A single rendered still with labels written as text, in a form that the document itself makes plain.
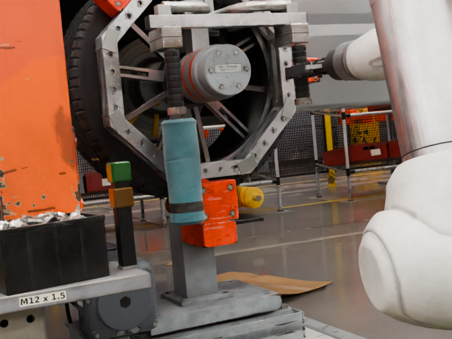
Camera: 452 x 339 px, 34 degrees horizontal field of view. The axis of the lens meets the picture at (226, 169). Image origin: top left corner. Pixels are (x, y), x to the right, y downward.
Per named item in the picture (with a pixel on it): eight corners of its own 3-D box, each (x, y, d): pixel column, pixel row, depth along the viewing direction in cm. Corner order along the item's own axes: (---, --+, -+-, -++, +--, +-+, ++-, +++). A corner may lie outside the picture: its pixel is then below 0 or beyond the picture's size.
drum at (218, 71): (220, 102, 207) (216, 51, 207) (256, 96, 188) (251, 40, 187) (173, 105, 201) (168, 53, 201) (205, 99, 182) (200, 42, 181)
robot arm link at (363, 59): (356, 92, 163) (397, 62, 167) (402, 86, 149) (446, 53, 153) (334, 49, 160) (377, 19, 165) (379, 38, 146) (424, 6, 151)
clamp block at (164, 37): (169, 52, 180) (167, 29, 180) (183, 47, 172) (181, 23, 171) (149, 53, 178) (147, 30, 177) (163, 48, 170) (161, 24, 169)
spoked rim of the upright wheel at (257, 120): (61, 17, 213) (103, 188, 219) (82, 1, 192) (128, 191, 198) (218, -9, 234) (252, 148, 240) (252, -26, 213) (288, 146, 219)
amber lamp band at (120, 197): (128, 205, 150) (126, 185, 150) (135, 206, 146) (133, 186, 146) (109, 208, 148) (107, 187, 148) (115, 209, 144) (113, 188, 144)
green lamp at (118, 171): (126, 180, 150) (124, 161, 149) (132, 181, 146) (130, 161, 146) (107, 183, 148) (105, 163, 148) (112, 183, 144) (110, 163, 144)
